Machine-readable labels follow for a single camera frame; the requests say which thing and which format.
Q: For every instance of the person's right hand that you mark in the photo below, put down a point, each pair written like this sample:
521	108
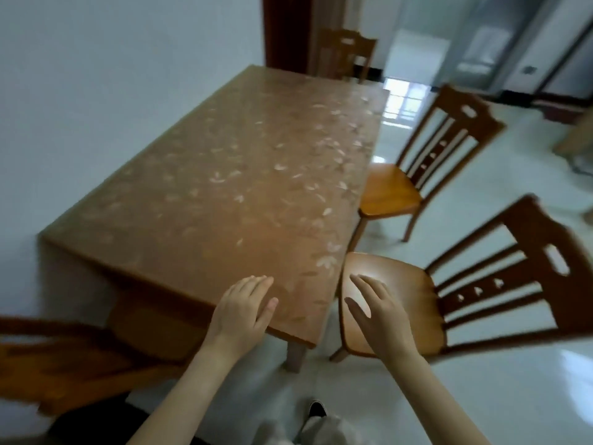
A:
389	329

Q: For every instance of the person's left hand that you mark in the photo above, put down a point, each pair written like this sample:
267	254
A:
236	319

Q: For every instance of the orange wooden chair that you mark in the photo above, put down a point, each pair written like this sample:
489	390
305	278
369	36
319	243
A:
384	194
417	278
69	366
345	50

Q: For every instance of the beige trousers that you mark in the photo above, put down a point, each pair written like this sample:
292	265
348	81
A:
324	433

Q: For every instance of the grey framed glass door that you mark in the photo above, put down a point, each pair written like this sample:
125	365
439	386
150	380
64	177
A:
482	46

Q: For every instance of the person's right forearm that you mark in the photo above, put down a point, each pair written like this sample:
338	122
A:
435	407

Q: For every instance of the person's left forearm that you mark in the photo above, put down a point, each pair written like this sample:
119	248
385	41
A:
185	403

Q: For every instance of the wooden table with patterned cover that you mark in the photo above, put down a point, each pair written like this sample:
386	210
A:
231	180

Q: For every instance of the dark red wooden door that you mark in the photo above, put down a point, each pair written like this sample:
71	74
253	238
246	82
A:
285	32

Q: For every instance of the black and white shoe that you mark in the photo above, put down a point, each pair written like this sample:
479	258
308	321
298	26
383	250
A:
317	408

